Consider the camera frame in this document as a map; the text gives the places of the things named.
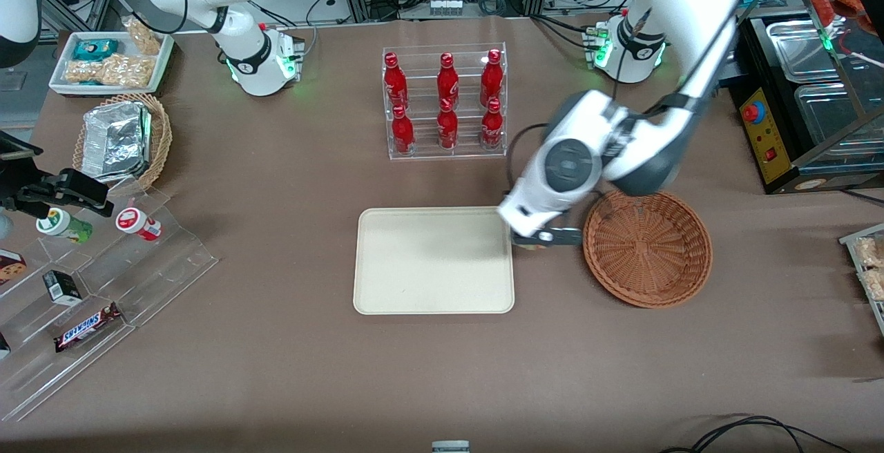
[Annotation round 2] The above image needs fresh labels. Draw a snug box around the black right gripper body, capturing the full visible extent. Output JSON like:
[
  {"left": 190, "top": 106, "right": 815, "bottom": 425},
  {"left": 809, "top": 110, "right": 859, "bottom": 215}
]
[{"left": 0, "top": 175, "right": 64, "bottom": 218}]

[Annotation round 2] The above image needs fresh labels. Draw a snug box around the light tan wicker basket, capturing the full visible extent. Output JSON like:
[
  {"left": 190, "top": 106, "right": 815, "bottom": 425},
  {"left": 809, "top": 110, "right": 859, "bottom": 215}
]
[{"left": 73, "top": 93, "right": 173, "bottom": 195}]

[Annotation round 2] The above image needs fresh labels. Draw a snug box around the cream plastic serving tray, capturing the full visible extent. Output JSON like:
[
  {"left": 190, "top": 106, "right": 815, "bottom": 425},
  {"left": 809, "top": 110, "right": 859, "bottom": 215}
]
[{"left": 353, "top": 206, "right": 516, "bottom": 316}]

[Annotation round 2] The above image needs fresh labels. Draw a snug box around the brown round wicker basket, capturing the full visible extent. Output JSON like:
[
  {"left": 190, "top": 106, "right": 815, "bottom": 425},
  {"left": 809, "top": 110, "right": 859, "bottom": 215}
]
[{"left": 582, "top": 189, "right": 713, "bottom": 309}]

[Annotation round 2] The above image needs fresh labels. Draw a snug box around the white rectangular snack tray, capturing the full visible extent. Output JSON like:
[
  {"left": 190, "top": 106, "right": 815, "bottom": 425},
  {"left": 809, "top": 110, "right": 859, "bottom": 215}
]
[{"left": 48, "top": 30, "right": 175, "bottom": 97}]

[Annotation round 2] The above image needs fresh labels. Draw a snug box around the green yogurt cup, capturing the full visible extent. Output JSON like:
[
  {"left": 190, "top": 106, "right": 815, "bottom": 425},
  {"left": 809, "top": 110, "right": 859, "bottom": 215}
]
[{"left": 36, "top": 208, "right": 94, "bottom": 245}]

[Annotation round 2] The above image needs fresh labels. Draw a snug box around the silver foil container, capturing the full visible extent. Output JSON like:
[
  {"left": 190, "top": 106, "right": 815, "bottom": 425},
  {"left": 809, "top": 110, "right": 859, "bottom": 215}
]
[{"left": 81, "top": 101, "right": 153, "bottom": 184}]

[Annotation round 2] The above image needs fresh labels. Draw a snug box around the red lid yogurt cup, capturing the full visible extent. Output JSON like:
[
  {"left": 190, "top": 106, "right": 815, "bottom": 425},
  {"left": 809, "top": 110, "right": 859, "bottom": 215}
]
[{"left": 115, "top": 207, "right": 164, "bottom": 242}]

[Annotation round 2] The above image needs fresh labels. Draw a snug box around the brown cookie box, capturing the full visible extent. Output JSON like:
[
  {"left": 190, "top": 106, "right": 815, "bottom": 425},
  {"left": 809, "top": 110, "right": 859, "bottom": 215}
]
[{"left": 0, "top": 249, "right": 28, "bottom": 287}]

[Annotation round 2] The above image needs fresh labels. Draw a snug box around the small black carton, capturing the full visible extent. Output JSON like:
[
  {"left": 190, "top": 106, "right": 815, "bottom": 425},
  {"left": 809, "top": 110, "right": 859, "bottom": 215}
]
[{"left": 43, "top": 270, "right": 84, "bottom": 307}]

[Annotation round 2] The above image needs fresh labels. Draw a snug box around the red cola bottle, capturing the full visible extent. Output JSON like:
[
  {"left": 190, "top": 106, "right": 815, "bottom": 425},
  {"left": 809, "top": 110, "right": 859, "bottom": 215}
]
[
  {"left": 383, "top": 52, "right": 410, "bottom": 110},
  {"left": 481, "top": 97, "right": 505, "bottom": 151},
  {"left": 480, "top": 49, "right": 504, "bottom": 104},
  {"left": 392, "top": 106, "right": 416, "bottom": 157},
  {"left": 436, "top": 52, "right": 461, "bottom": 106},
  {"left": 436, "top": 99, "right": 459, "bottom": 151}
]

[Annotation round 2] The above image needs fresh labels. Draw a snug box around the clear acrylic stepped shelf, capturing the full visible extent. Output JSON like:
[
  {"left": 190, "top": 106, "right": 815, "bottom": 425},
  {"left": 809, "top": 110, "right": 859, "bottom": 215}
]
[{"left": 0, "top": 187, "right": 220, "bottom": 423}]

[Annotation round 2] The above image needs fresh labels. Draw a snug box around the large clear peanut snack bag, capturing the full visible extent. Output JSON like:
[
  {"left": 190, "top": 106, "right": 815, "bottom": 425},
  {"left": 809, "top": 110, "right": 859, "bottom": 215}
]
[{"left": 64, "top": 52, "right": 157, "bottom": 88}]

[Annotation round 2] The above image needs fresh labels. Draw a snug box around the clear acrylic bottle rack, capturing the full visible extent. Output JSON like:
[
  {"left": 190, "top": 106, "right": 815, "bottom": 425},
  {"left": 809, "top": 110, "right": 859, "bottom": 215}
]
[{"left": 382, "top": 42, "right": 508, "bottom": 161}]

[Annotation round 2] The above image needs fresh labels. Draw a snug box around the Snickers chocolate bar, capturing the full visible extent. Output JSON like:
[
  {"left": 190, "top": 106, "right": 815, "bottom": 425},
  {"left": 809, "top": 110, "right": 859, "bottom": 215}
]
[{"left": 54, "top": 302, "right": 123, "bottom": 354}]

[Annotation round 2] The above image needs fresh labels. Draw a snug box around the teal snack packet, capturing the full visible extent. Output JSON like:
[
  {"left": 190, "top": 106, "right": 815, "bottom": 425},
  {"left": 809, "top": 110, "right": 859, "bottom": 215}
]
[{"left": 73, "top": 38, "right": 120, "bottom": 62}]

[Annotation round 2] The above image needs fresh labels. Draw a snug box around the small clear peanut snack bag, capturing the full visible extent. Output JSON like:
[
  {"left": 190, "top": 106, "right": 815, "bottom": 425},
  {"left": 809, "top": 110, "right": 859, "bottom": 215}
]
[{"left": 122, "top": 16, "right": 164, "bottom": 56}]

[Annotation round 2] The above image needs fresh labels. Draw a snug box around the black machine with yellow panel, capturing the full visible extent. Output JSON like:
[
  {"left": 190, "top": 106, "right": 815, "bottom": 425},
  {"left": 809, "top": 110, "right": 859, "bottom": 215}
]
[{"left": 732, "top": 0, "right": 884, "bottom": 195}]

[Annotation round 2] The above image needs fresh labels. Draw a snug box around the steel food pan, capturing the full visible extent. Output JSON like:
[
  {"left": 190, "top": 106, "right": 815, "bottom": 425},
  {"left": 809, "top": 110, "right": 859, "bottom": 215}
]
[{"left": 765, "top": 19, "right": 847, "bottom": 85}]

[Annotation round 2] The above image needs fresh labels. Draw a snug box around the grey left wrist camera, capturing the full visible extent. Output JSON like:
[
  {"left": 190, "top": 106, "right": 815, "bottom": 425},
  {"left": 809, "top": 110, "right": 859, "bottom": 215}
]
[{"left": 533, "top": 228, "right": 585, "bottom": 247}]

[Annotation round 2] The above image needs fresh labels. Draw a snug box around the black floor cable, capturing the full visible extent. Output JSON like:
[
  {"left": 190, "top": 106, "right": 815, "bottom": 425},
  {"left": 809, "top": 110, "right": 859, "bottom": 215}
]
[{"left": 660, "top": 414, "right": 852, "bottom": 453}]

